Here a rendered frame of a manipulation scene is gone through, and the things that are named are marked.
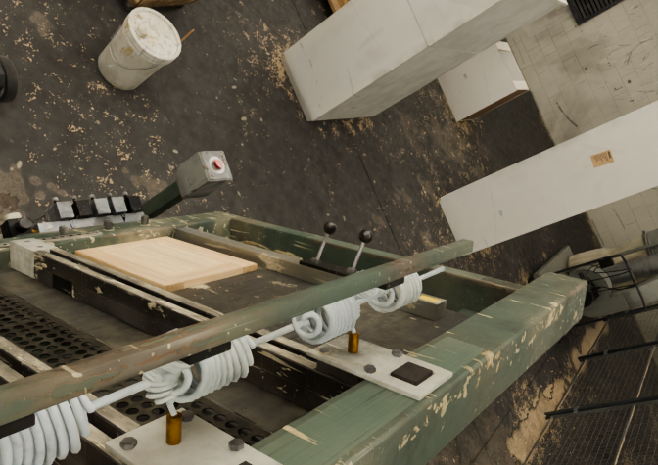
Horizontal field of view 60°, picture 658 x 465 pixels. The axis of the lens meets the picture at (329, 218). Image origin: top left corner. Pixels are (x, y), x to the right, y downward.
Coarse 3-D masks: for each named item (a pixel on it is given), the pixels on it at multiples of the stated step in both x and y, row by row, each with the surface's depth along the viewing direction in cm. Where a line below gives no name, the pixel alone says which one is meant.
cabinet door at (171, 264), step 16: (144, 240) 178; (160, 240) 179; (176, 240) 181; (96, 256) 156; (112, 256) 157; (128, 256) 159; (144, 256) 160; (160, 256) 162; (176, 256) 163; (192, 256) 164; (208, 256) 165; (224, 256) 166; (128, 272) 145; (144, 272) 145; (160, 272) 146; (176, 272) 148; (192, 272) 148; (208, 272) 149; (224, 272) 151; (240, 272) 156; (176, 288) 139
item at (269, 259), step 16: (192, 240) 182; (208, 240) 178; (224, 240) 177; (240, 256) 170; (256, 256) 166; (272, 256) 162; (288, 256) 163; (288, 272) 159; (304, 272) 155; (320, 272) 152; (416, 304) 135; (432, 304) 132
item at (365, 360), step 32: (32, 256) 139; (64, 256) 137; (64, 288) 131; (96, 288) 123; (128, 288) 117; (160, 288) 118; (384, 288) 76; (128, 320) 116; (160, 320) 110; (192, 320) 104; (256, 352) 94; (288, 352) 92; (320, 352) 84; (352, 352) 85; (384, 352) 86; (256, 384) 95; (288, 384) 91; (320, 384) 86; (352, 384) 83; (384, 384) 77
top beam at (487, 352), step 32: (544, 288) 130; (576, 288) 132; (480, 320) 106; (512, 320) 107; (544, 320) 113; (576, 320) 136; (416, 352) 89; (448, 352) 90; (480, 352) 91; (512, 352) 99; (448, 384) 80; (480, 384) 89; (320, 416) 69; (352, 416) 69; (384, 416) 70; (416, 416) 72; (448, 416) 80; (256, 448) 61; (288, 448) 62; (320, 448) 62; (352, 448) 63; (384, 448) 66; (416, 448) 73
